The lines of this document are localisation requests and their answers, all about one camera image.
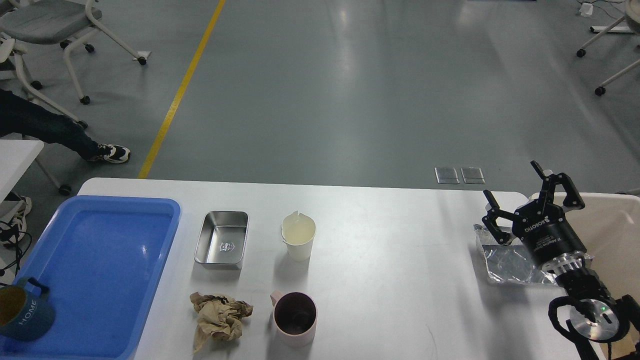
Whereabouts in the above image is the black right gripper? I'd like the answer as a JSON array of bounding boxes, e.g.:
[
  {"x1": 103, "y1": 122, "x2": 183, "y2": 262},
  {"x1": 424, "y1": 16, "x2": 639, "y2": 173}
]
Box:
[{"x1": 481, "y1": 160, "x2": 588, "y2": 269}]

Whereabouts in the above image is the pink ribbed mug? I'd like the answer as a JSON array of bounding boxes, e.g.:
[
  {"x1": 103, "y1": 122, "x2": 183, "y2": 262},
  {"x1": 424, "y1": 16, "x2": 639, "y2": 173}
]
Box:
[{"x1": 270, "y1": 291, "x2": 318, "y2": 347}]

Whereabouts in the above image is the stainless steel rectangular tin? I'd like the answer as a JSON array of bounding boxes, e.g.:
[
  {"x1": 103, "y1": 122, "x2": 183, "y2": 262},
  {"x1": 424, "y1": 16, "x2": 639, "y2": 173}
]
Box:
[{"x1": 193, "y1": 210, "x2": 249, "y2": 271}]

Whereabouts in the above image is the dark blue HOME mug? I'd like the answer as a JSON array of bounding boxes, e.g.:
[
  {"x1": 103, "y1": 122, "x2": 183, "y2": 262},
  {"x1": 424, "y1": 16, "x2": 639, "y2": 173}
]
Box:
[{"x1": 0, "y1": 276, "x2": 56, "y2": 342}]

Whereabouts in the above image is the aluminium foil tray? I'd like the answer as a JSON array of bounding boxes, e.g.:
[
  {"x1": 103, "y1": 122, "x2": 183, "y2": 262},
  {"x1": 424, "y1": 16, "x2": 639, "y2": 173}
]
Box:
[{"x1": 473, "y1": 224, "x2": 594, "y2": 288}]

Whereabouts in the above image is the right floor outlet plate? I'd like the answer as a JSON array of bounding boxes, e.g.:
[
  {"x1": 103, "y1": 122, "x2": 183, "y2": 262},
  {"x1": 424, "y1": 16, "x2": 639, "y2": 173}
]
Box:
[{"x1": 461, "y1": 167, "x2": 486, "y2": 185}]

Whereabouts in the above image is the floor outlet plate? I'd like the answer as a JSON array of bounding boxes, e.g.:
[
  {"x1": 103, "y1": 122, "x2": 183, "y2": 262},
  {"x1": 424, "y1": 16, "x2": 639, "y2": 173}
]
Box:
[
  {"x1": 434, "y1": 166, "x2": 460, "y2": 185},
  {"x1": 461, "y1": 167, "x2": 486, "y2": 185}
]

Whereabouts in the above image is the beige plastic bin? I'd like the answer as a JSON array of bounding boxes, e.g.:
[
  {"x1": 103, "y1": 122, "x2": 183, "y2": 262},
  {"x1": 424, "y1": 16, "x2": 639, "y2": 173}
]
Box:
[{"x1": 529, "y1": 191, "x2": 640, "y2": 360}]

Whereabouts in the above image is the left floor outlet plate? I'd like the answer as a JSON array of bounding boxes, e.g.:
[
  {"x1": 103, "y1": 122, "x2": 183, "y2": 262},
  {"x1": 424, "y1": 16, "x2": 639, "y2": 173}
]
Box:
[{"x1": 434, "y1": 166, "x2": 460, "y2": 185}]

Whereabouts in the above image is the white chair base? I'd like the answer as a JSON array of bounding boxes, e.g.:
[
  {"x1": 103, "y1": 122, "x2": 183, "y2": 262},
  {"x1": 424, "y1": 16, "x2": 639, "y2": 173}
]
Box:
[{"x1": 575, "y1": 0, "x2": 640, "y2": 96}]

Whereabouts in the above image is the white paper cup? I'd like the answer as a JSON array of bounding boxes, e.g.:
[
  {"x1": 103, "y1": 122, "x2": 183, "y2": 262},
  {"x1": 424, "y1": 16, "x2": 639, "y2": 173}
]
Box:
[{"x1": 281, "y1": 210, "x2": 317, "y2": 262}]

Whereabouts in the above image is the crumpled brown paper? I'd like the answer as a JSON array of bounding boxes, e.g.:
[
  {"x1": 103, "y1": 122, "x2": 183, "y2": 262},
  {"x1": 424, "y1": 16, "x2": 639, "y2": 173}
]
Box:
[{"x1": 189, "y1": 292, "x2": 254, "y2": 354}]

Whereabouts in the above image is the blue plastic tray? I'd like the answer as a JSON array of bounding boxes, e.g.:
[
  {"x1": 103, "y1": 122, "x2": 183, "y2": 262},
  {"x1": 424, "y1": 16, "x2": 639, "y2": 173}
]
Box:
[{"x1": 1, "y1": 195, "x2": 181, "y2": 360}]

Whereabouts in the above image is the grey office chair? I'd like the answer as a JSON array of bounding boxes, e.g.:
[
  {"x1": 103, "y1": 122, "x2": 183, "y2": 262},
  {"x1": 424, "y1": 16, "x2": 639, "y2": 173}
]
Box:
[{"x1": 0, "y1": 0, "x2": 151, "y2": 129}]

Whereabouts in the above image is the white side table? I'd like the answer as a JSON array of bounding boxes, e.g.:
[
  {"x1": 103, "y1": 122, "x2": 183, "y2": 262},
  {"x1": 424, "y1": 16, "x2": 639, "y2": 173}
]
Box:
[{"x1": 0, "y1": 139, "x2": 73, "y2": 200}]

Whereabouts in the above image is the person in dark trousers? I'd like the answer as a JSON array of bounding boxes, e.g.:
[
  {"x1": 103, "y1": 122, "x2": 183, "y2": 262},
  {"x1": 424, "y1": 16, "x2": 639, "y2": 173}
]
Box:
[{"x1": 0, "y1": 89, "x2": 131, "y2": 164}]

